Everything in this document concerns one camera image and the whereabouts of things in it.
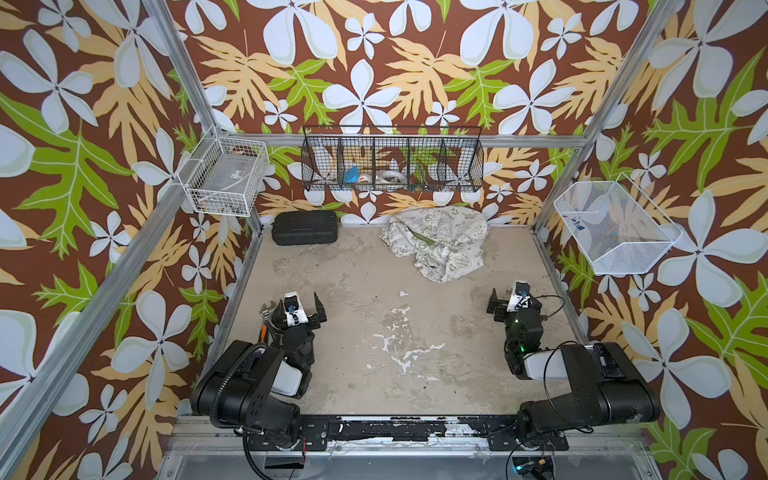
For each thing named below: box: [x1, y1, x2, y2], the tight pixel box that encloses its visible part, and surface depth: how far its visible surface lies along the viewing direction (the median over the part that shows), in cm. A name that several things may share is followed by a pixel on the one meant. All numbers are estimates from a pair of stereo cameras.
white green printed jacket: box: [379, 206, 489, 283], surface depth 110 cm
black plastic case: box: [271, 210, 338, 246], surface depth 118 cm
